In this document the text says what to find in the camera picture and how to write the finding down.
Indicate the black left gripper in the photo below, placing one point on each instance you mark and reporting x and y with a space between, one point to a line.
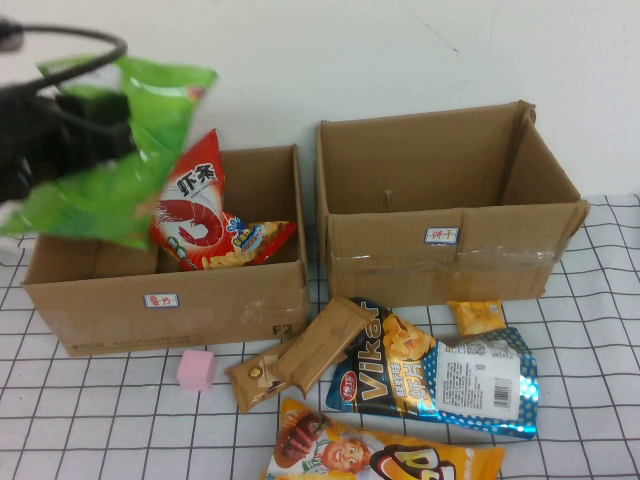
25 140

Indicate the green potato chips bag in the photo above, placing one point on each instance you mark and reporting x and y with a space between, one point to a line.
150 165

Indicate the red shrimp stick snack bag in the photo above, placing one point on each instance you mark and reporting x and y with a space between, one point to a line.
200 210

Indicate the red crinkle fries snack bag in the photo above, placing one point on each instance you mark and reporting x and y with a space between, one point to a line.
255 247

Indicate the small yellow snack packet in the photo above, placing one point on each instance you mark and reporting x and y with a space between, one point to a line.
475 317

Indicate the white label sticker red writing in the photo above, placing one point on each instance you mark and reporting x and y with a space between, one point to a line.
161 300
442 236

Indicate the cardboard box with F2 print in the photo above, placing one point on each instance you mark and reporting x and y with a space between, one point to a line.
100 325

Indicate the pink foam cube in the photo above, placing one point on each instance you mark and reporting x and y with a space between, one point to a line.
197 371

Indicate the brown wafer pack gold emblem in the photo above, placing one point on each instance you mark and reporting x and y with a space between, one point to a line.
250 387

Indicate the plain brown wafer pack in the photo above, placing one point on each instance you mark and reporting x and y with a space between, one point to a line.
320 345

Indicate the taped cardboard box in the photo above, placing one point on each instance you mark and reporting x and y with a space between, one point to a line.
400 280

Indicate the blue Vikar chips bag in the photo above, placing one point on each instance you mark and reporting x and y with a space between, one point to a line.
400 380

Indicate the yellow cartoon chef chips bag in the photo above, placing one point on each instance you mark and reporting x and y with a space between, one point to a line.
360 450

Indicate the white black checked tablecloth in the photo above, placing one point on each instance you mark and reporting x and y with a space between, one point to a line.
575 375

